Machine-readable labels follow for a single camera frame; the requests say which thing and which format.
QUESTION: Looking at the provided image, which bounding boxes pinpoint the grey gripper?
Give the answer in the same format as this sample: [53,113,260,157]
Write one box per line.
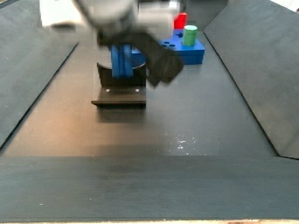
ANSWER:
[73,0,183,87]

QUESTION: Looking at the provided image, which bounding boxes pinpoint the blue star prism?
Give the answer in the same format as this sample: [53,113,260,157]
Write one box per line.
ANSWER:
[111,45,133,79]

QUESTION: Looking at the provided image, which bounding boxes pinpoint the blue shape sorter board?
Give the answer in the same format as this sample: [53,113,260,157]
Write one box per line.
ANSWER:
[132,27,205,66]

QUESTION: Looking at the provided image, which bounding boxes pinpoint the dark curved fixture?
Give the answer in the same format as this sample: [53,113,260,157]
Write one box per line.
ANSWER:
[91,64,145,108]

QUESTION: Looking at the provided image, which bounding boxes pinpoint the green hexagonal peg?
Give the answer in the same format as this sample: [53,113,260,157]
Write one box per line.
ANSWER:
[181,25,197,46]

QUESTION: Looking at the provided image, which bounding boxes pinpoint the red rounded block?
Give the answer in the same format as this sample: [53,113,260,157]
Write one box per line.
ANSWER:
[172,12,187,29]

